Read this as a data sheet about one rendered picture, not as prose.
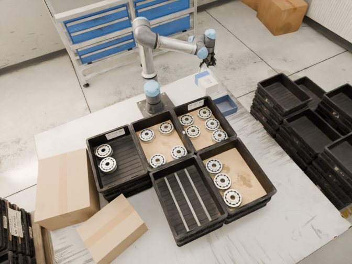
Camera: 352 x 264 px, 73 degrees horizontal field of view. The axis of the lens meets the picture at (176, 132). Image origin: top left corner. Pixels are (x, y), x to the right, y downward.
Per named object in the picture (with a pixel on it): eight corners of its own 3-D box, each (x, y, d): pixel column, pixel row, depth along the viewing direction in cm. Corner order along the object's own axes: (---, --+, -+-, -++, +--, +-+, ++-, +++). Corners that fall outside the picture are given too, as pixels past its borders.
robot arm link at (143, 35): (136, 32, 137) (212, 48, 154) (135, 23, 144) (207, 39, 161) (133, 50, 145) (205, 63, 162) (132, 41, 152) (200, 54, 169)
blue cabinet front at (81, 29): (81, 64, 297) (62, 21, 252) (135, 45, 313) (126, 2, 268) (82, 65, 296) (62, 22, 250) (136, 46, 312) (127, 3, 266)
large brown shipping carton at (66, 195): (53, 173, 167) (38, 159, 151) (96, 162, 171) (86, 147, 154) (51, 231, 144) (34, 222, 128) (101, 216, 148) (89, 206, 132)
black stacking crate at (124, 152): (91, 148, 164) (85, 139, 155) (132, 133, 170) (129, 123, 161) (104, 199, 143) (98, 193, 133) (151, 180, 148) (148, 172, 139)
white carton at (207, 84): (194, 81, 213) (194, 74, 206) (205, 77, 216) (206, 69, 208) (205, 96, 202) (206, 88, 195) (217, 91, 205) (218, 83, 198)
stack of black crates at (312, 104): (277, 100, 269) (283, 85, 250) (297, 90, 275) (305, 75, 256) (303, 124, 247) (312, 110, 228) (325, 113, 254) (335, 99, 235)
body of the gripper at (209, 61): (207, 68, 183) (208, 55, 173) (201, 62, 188) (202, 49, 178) (216, 65, 185) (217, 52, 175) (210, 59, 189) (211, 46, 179)
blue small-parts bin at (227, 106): (215, 120, 186) (215, 115, 181) (205, 108, 195) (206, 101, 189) (237, 112, 190) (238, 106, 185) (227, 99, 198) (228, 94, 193)
